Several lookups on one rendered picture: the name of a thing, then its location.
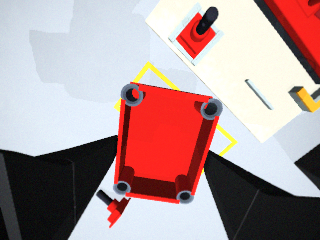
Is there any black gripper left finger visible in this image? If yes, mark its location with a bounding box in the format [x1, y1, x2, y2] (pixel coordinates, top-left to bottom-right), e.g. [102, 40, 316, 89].
[0, 135, 118, 240]

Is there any yellow rectangular frame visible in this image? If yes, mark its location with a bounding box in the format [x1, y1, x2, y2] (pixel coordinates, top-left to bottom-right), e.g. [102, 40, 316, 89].
[114, 61, 237, 156]

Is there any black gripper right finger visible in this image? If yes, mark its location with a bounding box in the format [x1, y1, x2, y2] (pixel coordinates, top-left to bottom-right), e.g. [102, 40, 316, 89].
[203, 150, 320, 240]

